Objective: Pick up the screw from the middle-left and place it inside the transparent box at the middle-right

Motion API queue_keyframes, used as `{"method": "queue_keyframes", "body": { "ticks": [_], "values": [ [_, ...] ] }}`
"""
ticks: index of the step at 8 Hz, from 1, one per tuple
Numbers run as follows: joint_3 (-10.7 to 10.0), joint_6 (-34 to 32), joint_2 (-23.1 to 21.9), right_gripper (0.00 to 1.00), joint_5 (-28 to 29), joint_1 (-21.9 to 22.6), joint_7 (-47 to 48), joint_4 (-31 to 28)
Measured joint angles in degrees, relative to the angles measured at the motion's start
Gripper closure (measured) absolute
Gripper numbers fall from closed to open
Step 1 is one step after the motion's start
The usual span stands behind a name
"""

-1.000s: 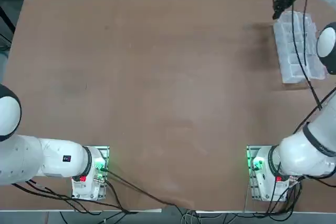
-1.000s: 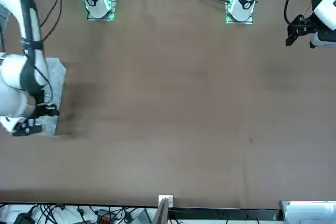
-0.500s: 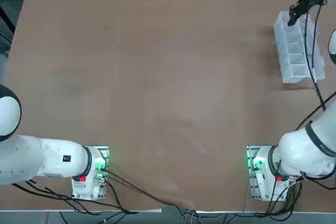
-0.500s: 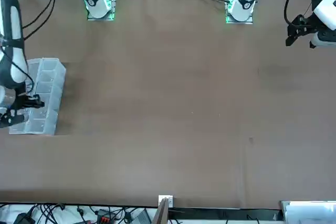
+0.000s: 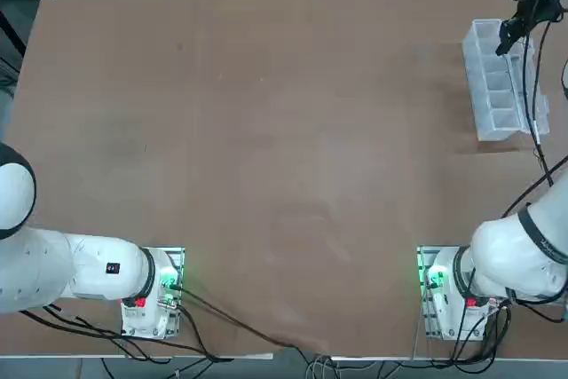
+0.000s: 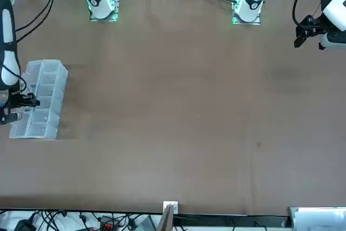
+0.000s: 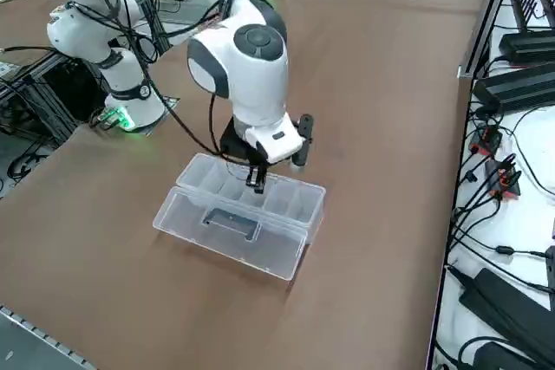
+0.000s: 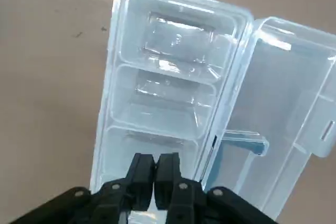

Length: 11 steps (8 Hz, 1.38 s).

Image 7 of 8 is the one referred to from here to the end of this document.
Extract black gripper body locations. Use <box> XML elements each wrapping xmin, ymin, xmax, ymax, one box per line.
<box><xmin>219</xmin><ymin>120</ymin><xmax>271</xmax><ymax>170</ymax></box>

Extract transparent plastic compartment box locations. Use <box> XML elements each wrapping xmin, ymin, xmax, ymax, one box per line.
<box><xmin>151</xmin><ymin>152</ymin><xmax>327</xmax><ymax>282</ymax></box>

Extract orange black connector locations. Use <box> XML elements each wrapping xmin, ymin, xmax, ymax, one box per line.
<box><xmin>470</xmin><ymin>125</ymin><xmax>503</xmax><ymax>155</ymax></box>
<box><xmin>484</xmin><ymin>160</ymin><xmax>522</xmax><ymax>201</ymax></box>

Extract black ribbed power adapter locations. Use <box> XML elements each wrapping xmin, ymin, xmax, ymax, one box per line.
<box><xmin>472</xmin><ymin>62</ymin><xmax>555</xmax><ymax>114</ymax></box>

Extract long black power adapter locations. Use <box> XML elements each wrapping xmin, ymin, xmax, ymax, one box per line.
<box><xmin>458</xmin><ymin>268</ymin><xmax>555</xmax><ymax>365</ymax></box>

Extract black slotted rack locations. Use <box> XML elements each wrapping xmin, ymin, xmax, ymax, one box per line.
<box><xmin>510</xmin><ymin>0</ymin><xmax>555</xmax><ymax>34</ymax></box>

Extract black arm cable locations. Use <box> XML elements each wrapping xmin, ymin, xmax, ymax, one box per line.
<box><xmin>77</xmin><ymin>0</ymin><xmax>244</xmax><ymax>159</ymax></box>

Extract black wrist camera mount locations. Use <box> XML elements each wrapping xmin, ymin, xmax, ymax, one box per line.
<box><xmin>289</xmin><ymin>113</ymin><xmax>315</xmax><ymax>172</ymax></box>

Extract black aluminium frame rack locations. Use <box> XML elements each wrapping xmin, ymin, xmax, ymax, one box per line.
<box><xmin>0</xmin><ymin>47</ymin><xmax>88</xmax><ymax>148</ymax></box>

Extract black cable with ferrite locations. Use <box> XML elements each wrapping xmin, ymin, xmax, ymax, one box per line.
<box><xmin>450</xmin><ymin>230</ymin><xmax>555</xmax><ymax>267</ymax></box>

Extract upright frame post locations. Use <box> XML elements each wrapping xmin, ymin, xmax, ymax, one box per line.
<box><xmin>458</xmin><ymin>0</ymin><xmax>521</xmax><ymax>80</ymax></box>

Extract aluminium table edge rail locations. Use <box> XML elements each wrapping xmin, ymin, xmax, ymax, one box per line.
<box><xmin>0</xmin><ymin>303</ymin><xmax>99</xmax><ymax>370</ymax></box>

